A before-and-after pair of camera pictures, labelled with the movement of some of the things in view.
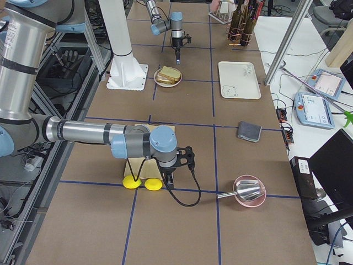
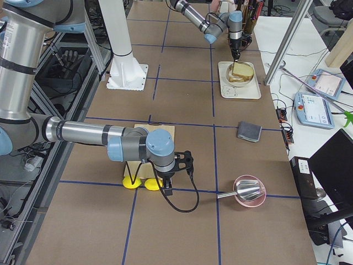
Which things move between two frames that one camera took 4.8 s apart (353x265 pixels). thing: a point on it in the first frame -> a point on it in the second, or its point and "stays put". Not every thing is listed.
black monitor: [332, 168] stays put
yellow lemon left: [129, 182] stays put
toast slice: [166, 80] -> [237, 78]
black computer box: [304, 178] stays put
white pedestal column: [124, 73] stays put
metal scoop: [246, 190] stays put
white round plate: [166, 85] -> [244, 84]
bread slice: [170, 72] -> [242, 68]
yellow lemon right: [153, 184] stays put
